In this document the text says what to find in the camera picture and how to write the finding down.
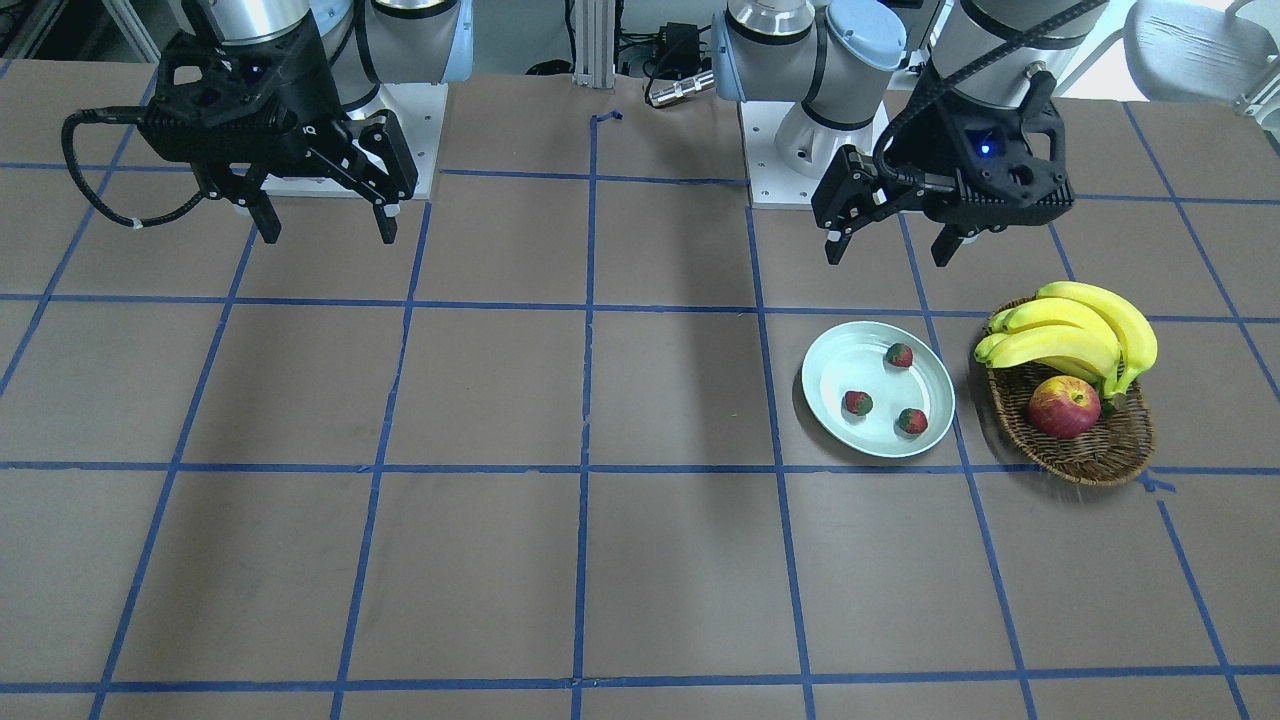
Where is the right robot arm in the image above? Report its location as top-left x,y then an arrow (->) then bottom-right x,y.
140,1 -> 474,243

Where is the yellow banana bunch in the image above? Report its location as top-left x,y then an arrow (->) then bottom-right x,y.
973,281 -> 1160,400

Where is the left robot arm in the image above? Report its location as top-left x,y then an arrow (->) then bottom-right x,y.
710,1 -> 1105,266

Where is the brown wicker basket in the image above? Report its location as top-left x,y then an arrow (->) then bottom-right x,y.
984,297 -> 1157,487

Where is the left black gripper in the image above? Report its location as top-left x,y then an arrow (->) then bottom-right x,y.
812,65 -> 1074,268

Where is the aluminium frame post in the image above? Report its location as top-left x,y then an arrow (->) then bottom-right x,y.
570,0 -> 618,91

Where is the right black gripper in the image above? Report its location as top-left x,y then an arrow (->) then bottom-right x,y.
140,26 -> 417,245

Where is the red yellow apple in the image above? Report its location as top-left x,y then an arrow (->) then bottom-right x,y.
1027,375 -> 1102,439

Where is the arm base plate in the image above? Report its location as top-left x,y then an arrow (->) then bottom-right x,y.
739,101 -> 890,210
262,83 -> 451,200

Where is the red strawberry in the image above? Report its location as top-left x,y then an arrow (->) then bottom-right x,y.
842,389 -> 876,416
895,407 -> 929,436
884,342 -> 915,369

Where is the light green plate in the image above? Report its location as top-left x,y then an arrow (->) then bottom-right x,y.
799,322 -> 956,459

